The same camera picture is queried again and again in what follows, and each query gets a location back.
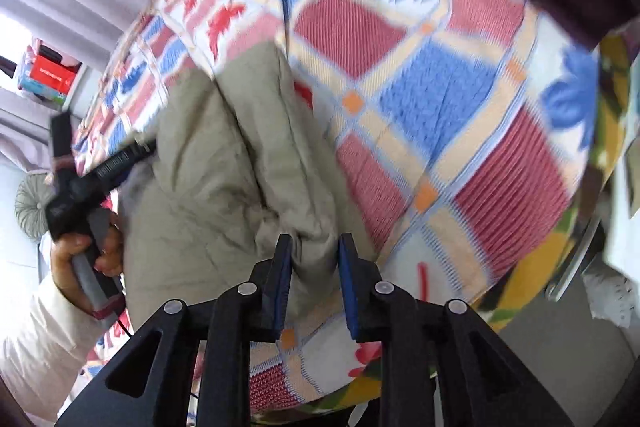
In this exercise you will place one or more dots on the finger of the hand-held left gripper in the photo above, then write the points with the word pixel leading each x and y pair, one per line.
pixel 125 164

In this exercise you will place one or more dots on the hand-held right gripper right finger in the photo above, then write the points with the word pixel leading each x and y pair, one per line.
pixel 348 292

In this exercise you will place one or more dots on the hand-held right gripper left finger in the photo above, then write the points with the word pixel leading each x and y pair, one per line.
pixel 281 287

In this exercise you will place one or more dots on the khaki garment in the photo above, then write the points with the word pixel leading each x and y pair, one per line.
pixel 210 182

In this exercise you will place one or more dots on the person's left forearm white sleeve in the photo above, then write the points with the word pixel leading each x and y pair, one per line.
pixel 40 347

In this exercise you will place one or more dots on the person's left hand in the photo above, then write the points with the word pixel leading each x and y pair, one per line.
pixel 62 257

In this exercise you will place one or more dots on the round pleated cushion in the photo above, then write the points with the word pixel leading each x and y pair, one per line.
pixel 30 207

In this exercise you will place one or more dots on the colourful printed box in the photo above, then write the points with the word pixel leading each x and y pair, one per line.
pixel 42 94

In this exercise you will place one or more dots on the red box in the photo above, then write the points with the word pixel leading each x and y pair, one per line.
pixel 50 74

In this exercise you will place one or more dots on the patchwork printed blanket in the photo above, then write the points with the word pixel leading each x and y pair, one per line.
pixel 425 107

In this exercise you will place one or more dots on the grey metal bar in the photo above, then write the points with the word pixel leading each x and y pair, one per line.
pixel 575 257

